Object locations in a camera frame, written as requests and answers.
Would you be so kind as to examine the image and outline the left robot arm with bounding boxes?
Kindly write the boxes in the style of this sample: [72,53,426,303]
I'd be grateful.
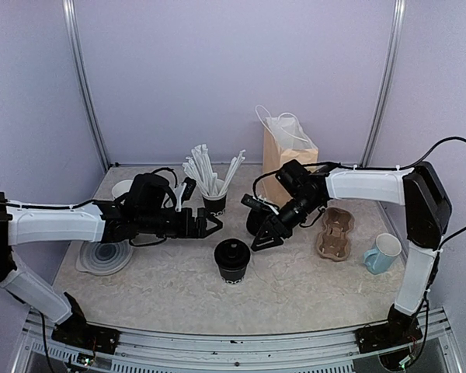
[0,192,223,346]

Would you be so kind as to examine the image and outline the black plastic cup lid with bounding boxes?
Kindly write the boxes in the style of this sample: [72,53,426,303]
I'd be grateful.
[214,238,251,270]

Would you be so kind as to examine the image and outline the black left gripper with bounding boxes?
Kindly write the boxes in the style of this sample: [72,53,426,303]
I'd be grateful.
[138,207,223,239]

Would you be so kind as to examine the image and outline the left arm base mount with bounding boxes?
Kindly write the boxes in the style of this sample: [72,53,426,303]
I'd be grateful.
[52,292,120,355]

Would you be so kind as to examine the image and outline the stack of paper cups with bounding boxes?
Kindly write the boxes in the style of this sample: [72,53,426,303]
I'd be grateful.
[111,180,133,200]

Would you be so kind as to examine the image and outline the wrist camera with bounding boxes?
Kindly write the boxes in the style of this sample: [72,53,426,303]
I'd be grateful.
[241,159,311,213]
[124,168,196,214]

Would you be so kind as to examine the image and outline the brown paper takeout bag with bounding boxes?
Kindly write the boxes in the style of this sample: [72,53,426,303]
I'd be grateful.
[255,104,319,209]

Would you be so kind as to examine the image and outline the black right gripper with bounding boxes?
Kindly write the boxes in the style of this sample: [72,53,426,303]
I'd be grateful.
[251,193,323,251]

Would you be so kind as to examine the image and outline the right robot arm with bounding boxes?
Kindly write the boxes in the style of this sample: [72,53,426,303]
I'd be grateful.
[242,160,452,345]

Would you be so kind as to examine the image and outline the aluminium front rail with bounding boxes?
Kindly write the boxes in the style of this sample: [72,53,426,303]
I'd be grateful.
[11,309,463,373]

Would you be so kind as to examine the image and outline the light blue ceramic mug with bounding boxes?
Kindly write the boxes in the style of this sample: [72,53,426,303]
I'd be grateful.
[363,233,402,275]

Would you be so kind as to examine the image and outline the black cup holding straws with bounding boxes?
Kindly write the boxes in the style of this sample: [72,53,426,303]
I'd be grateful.
[202,193,227,218]

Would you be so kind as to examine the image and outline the black paper coffee cup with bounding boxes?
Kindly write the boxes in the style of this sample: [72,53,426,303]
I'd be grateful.
[218,265,248,284]

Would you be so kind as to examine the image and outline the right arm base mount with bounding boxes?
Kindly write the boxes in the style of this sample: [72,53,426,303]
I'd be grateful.
[354,306,423,354]

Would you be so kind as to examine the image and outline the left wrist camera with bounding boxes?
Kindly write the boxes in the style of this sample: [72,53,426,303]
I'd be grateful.
[124,168,196,214]

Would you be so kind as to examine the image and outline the stack of black lids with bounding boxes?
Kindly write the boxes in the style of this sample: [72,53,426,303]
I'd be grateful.
[246,209,273,236]

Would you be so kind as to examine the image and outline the cardboard cup carrier tray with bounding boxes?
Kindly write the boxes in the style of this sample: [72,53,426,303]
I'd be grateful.
[315,207,354,262]

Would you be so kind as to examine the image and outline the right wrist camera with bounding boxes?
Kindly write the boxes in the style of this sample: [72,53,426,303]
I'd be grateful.
[241,159,311,213]

